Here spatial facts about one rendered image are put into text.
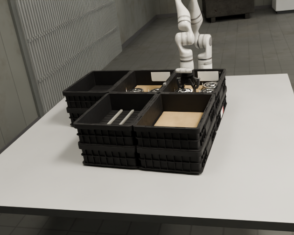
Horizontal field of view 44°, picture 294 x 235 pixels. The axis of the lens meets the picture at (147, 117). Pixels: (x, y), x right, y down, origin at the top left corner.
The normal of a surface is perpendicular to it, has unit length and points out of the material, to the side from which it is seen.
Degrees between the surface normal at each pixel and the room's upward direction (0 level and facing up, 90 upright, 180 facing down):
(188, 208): 0
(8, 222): 0
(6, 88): 90
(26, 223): 0
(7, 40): 90
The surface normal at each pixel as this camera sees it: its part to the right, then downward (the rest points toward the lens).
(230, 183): -0.12, -0.91
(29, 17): 0.97, -0.01
